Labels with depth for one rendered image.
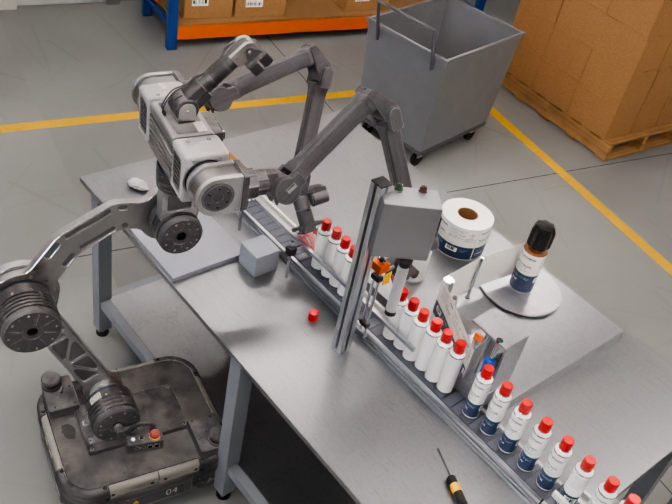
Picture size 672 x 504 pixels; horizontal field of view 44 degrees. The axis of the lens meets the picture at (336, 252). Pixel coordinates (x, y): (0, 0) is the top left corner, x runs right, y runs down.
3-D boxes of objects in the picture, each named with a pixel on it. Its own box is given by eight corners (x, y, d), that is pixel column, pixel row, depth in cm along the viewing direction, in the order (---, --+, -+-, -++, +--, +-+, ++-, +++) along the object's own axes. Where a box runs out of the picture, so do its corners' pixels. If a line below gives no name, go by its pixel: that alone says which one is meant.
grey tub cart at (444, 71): (419, 100, 593) (454, -30, 533) (489, 141, 564) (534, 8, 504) (336, 133, 536) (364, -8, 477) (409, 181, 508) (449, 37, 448)
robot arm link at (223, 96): (311, 37, 278) (325, 39, 270) (323, 75, 284) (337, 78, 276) (194, 88, 263) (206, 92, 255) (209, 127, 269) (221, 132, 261)
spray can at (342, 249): (346, 286, 287) (357, 240, 274) (333, 290, 284) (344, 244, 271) (337, 277, 290) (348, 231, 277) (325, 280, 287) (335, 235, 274)
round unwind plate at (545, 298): (577, 300, 303) (578, 297, 302) (523, 329, 285) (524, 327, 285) (515, 251, 320) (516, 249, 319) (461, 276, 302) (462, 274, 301)
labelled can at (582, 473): (566, 515, 229) (593, 470, 216) (551, 501, 231) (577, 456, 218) (577, 506, 232) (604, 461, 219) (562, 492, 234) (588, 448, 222)
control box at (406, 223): (427, 261, 239) (443, 209, 227) (370, 256, 237) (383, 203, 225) (422, 239, 247) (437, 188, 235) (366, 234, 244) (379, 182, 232)
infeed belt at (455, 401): (557, 494, 238) (562, 486, 236) (539, 507, 234) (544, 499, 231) (240, 190, 327) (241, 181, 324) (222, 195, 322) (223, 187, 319)
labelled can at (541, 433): (537, 468, 240) (561, 423, 227) (525, 476, 237) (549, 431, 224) (523, 455, 242) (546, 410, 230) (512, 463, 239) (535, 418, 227)
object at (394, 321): (400, 337, 272) (415, 292, 259) (389, 343, 269) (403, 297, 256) (390, 328, 274) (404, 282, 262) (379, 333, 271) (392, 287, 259)
